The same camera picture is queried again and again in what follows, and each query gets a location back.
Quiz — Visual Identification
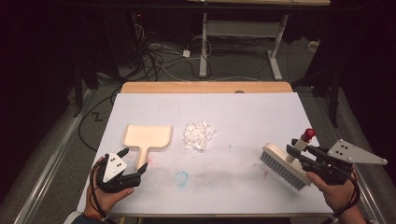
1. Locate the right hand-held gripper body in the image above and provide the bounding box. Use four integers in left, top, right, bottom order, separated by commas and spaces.
300, 138, 389, 187

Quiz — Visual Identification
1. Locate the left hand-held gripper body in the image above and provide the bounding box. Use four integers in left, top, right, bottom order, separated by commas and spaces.
96, 151, 143, 194

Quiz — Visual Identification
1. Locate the cream brush with red knob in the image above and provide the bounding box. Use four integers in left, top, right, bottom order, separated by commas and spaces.
260, 127, 318, 191

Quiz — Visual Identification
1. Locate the cream plastic dustpan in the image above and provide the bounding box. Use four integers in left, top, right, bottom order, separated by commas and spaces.
121, 123, 174, 171

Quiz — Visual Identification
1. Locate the pile of white paper scraps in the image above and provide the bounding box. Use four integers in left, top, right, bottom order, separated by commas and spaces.
183, 120, 218, 152

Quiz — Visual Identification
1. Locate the person's left hand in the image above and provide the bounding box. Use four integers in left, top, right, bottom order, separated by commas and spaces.
85, 156, 135, 217

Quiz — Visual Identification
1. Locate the person's right hand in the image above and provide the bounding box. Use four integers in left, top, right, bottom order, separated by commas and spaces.
305, 166, 360, 214

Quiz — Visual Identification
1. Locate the black stand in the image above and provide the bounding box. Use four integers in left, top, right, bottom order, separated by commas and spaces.
291, 60, 342, 129

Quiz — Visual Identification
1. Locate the white table sheet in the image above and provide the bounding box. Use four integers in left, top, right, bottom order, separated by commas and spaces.
76, 91, 334, 217

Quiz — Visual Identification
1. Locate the wooden table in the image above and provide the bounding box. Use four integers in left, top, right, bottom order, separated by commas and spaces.
120, 80, 294, 94

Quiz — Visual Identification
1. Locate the small white box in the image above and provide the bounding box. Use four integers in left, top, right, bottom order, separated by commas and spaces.
307, 39, 321, 53

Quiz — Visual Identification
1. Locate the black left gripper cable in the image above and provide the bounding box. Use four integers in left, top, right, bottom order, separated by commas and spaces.
89, 161, 110, 224

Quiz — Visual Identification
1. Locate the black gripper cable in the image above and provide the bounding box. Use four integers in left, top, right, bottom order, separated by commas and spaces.
321, 167, 362, 224
89, 161, 110, 224

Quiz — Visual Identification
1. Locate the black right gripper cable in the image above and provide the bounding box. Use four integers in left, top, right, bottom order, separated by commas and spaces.
321, 167, 362, 224

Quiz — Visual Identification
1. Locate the aluminium floor rail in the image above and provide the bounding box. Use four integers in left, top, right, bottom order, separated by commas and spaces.
13, 88, 95, 224
312, 92, 390, 224

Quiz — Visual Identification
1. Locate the black floor cable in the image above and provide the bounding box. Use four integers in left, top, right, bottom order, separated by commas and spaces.
77, 88, 123, 153

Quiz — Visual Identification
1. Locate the red wrist bracelet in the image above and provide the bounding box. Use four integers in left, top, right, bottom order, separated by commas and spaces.
83, 212, 109, 222

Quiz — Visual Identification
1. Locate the tangle of floor cables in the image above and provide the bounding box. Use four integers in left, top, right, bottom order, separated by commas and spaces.
133, 22, 214, 82

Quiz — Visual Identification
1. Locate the white desk frame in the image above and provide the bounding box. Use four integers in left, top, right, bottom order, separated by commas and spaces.
186, 0, 332, 81

